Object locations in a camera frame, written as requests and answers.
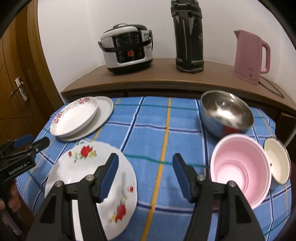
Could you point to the brown wooden sideboard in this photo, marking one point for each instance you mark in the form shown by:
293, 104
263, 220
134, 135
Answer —
163, 79

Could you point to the brown wooden door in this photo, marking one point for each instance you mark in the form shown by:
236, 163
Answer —
22, 55

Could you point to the small white enamel bowl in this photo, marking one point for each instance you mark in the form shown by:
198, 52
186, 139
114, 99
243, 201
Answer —
279, 160

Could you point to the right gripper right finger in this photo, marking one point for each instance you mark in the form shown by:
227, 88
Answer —
236, 219

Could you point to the flat white round plate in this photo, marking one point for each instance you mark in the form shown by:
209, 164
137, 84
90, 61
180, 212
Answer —
104, 111

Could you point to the person's left hand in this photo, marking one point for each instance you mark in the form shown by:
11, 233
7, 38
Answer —
14, 202

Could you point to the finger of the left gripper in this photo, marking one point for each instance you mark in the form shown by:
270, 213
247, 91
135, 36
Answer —
23, 141
39, 145

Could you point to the silver door handle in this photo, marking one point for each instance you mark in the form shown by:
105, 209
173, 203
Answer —
21, 89

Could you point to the white plate pink floral rim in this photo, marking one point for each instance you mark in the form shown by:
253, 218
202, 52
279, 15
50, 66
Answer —
74, 117

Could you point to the pink electric kettle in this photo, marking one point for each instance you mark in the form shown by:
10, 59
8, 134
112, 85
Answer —
252, 57

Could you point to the tall black thermos flask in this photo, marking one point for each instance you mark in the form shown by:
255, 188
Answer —
187, 19

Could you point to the white black rice cooker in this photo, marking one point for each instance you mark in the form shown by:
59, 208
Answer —
127, 48

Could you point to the stainless steel mixing bowl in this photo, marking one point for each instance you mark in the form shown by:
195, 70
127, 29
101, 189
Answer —
223, 113

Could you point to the white plate red flowers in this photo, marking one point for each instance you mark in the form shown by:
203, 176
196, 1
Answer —
117, 209

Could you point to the pink plastic bowl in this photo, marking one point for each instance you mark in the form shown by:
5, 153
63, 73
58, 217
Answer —
241, 159

